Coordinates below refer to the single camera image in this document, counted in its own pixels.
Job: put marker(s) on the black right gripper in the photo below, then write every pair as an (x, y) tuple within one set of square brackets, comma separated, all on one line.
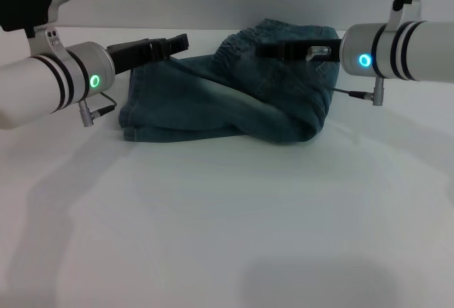
[(298, 52)]

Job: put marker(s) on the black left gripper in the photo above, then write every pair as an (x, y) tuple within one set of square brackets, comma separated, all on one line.
[(131, 56)]

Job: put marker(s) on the blue denim shorts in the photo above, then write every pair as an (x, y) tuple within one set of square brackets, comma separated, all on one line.
[(213, 105)]

